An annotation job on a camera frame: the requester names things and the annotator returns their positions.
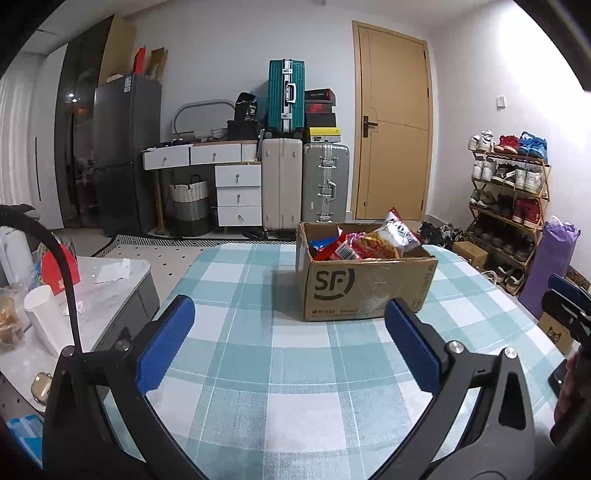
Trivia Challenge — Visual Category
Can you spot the wooden shoe rack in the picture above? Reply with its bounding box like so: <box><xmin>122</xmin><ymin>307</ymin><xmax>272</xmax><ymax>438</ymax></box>
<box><xmin>467</xmin><ymin>148</ymin><xmax>552</xmax><ymax>296</ymax></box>

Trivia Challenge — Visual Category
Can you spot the white bottle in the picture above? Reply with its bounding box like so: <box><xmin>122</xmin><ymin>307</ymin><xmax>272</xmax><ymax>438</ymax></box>
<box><xmin>0</xmin><ymin>226</ymin><xmax>35</xmax><ymax>287</ymax></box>

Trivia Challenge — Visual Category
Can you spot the striped rug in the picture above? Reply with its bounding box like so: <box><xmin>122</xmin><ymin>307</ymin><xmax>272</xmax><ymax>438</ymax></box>
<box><xmin>95</xmin><ymin>233</ymin><xmax>298</xmax><ymax>259</ymax></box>

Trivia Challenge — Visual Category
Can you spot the red paper bag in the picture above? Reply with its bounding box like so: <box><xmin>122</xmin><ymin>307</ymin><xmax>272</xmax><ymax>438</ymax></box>
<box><xmin>41</xmin><ymin>247</ymin><xmax>80</xmax><ymax>296</ymax></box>

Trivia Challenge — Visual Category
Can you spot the wooden door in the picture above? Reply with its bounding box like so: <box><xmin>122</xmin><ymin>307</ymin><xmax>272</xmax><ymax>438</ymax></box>
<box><xmin>352</xmin><ymin>19</ymin><xmax>438</xmax><ymax>221</ymax></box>

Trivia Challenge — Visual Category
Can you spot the purple bag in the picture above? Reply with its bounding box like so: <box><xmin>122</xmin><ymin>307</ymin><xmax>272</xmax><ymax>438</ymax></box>
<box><xmin>518</xmin><ymin>216</ymin><xmax>580</xmax><ymax>321</ymax></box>

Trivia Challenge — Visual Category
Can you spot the black paper bag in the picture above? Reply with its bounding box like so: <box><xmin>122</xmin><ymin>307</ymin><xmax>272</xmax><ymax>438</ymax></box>
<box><xmin>235</xmin><ymin>91</ymin><xmax>259</xmax><ymax>123</ymax></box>

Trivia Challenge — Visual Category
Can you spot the red chip packet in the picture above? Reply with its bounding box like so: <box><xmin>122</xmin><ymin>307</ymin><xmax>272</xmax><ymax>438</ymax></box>
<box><xmin>313</xmin><ymin>231</ymin><xmax>358</xmax><ymax>262</ymax></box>

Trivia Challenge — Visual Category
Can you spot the white crumpled tissue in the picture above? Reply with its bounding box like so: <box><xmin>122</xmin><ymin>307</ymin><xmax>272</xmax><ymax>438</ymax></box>
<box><xmin>93</xmin><ymin>259</ymin><xmax>132</xmax><ymax>283</ymax></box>

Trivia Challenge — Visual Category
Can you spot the white paper cup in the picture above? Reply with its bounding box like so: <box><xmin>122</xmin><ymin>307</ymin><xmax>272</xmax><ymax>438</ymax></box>
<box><xmin>23</xmin><ymin>285</ymin><xmax>70</xmax><ymax>357</ymax></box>

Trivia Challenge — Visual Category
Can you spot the grey white laundry basket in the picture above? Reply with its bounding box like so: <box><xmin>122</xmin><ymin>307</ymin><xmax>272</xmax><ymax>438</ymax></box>
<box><xmin>168</xmin><ymin>174</ymin><xmax>211</xmax><ymax>237</ymax></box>

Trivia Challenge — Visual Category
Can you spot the clear plastic food bag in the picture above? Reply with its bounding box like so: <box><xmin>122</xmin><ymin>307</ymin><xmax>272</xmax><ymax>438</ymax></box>
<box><xmin>0</xmin><ymin>286</ymin><xmax>28</xmax><ymax>354</ymax></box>

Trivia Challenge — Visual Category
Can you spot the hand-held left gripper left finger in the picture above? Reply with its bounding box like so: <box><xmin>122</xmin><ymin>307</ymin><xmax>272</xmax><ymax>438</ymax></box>
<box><xmin>44</xmin><ymin>294</ymin><xmax>197</xmax><ymax>480</ymax></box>

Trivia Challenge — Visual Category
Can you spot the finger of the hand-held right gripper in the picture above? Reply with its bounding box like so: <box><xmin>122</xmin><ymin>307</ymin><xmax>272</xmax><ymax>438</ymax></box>
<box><xmin>540</xmin><ymin>291</ymin><xmax>591</xmax><ymax>343</ymax></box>
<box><xmin>549</xmin><ymin>274</ymin><xmax>591</xmax><ymax>305</ymax></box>

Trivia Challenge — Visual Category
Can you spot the white side table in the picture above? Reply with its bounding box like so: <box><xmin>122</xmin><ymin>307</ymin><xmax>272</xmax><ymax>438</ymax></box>
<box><xmin>0</xmin><ymin>256</ymin><xmax>160</xmax><ymax>416</ymax></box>

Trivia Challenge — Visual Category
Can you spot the shoe pile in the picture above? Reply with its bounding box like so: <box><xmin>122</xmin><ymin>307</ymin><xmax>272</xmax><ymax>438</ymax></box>
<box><xmin>418</xmin><ymin>220</ymin><xmax>468</xmax><ymax>247</ymax></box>

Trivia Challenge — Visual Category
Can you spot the flat cardboard sheet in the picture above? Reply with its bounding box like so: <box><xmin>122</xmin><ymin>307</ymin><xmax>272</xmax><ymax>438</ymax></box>
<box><xmin>99</xmin><ymin>16</ymin><xmax>137</xmax><ymax>86</ymax></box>

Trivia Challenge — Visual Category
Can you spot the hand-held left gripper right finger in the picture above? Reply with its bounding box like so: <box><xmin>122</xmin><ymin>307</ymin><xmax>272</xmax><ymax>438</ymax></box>
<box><xmin>369</xmin><ymin>298</ymin><xmax>539</xmax><ymax>480</ymax></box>

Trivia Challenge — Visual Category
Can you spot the printed cardboard box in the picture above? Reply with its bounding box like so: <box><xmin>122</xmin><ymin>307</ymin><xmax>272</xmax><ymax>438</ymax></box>
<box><xmin>537</xmin><ymin>265</ymin><xmax>591</xmax><ymax>356</ymax></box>

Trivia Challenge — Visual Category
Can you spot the black cable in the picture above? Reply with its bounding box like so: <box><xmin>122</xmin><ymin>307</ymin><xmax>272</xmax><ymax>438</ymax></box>
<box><xmin>0</xmin><ymin>204</ymin><xmax>86</xmax><ymax>354</ymax></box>

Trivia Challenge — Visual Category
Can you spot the shoe rack with shoes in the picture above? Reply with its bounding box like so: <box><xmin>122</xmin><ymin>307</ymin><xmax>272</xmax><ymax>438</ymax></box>
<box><xmin>467</xmin><ymin>130</ymin><xmax>550</xmax><ymax>296</ymax></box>

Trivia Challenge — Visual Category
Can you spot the small cardboard box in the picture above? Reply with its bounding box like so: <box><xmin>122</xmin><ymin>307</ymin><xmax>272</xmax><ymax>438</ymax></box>
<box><xmin>451</xmin><ymin>241</ymin><xmax>489</xmax><ymax>273</ymax></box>

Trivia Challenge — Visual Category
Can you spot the white wardrobe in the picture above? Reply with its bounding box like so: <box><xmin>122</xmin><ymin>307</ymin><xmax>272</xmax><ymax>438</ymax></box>
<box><xmin>0</xmin><ymin>51</ymin><xmax>65</xmax><ymax>232</ymax></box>

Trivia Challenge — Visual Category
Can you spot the grey fridge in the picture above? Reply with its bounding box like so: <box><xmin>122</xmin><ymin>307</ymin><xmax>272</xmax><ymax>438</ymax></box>
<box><xmin>93</xmin><ymin>73</ymin><xmax>163</xmax><ymax>237</ymax></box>

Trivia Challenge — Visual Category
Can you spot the white noodle snack packet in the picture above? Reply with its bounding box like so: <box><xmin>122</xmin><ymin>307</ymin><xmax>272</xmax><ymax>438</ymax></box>
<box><xmin>353</xmin><ymin>233</ymin><xmax>402</xmax><ymax>260</ymax></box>
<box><xmin>373</xmin><ymin>207</ymin><xmax>424</xmax><ymax>258</ymax></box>

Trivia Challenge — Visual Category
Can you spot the white drawer desk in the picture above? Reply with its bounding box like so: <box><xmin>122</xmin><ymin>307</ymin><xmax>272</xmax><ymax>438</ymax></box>
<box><xmin>142</xmin><ymin>142</ymin><xmax>264</xmax><ymax>228</ymax></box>

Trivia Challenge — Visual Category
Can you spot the small beige case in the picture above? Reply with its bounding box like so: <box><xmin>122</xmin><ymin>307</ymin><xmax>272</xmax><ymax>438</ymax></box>
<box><xmin>30</xmin><ymin>371</ymin><xmax>51</xmax><ymax>402</ymax></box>

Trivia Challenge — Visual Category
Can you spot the brown paper bag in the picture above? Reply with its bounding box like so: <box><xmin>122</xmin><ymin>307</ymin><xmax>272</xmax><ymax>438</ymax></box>
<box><xmin>148</xmin><ymin>47</ymin><xmax>168</xmax><ymax>81</ymax></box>

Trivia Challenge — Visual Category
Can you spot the brown cardboard box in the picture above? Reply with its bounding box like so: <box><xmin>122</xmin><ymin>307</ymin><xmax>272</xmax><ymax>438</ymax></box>
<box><xmin>295</xmin><ymin>222</ymin><xmax>438</xmax><ymax>322</ymax></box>

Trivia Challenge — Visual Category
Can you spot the blue white packet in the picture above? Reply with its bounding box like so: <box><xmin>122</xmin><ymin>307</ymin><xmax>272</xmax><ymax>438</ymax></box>
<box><xmin>7</xmin><ymin>413</ymin><xmax>44</xmax><ymax>457</ymax></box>

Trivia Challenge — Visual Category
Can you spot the teal suitcase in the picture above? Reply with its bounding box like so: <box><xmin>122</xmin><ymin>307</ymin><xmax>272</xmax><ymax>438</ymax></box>
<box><xmin>268</xmin><ymin>59</ymin><xmax>306</xmax><ymax>139</ymax></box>

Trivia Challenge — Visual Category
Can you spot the silver suitcase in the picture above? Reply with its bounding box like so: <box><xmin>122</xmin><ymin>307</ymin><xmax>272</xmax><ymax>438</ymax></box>
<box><xmin>302</xmin><ymin>142</ymin><xmax>351</xmax><ymax>224</ymax></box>

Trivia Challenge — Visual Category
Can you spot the white suitcase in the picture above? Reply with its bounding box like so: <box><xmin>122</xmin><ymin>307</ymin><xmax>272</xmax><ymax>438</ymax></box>
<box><xmin>261</xmin><ymin>137</ymin><xmax>304</xmax><ymax>232</ymax></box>

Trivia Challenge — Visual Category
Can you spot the white arched frame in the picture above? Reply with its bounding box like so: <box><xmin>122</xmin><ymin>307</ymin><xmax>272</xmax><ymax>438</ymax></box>
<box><xmin>172</xmin><ymin>98</ymin><xmax>236</xmax><ymax>139</ymax></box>

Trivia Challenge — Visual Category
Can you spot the blue cookie packet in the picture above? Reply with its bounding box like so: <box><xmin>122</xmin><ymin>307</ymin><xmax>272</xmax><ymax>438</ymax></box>
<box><xmin>308</xmin><ymin>237</ymin><xmax>342</xmax><ymax>254</ymax></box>

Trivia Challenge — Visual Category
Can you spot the dark glass cabinet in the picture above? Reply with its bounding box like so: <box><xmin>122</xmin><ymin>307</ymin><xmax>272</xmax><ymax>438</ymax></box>
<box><xmin>55</xmin><ymin>18</ymin><xmax>114</xmax><ymax>229</ymax></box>

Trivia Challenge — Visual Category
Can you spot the person's right forearm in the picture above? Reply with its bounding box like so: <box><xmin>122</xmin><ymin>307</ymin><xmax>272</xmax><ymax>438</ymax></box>
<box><xmin>549</xmin><ymin>344</ymin><xmax>591</xmax><ymax>446</ymax></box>

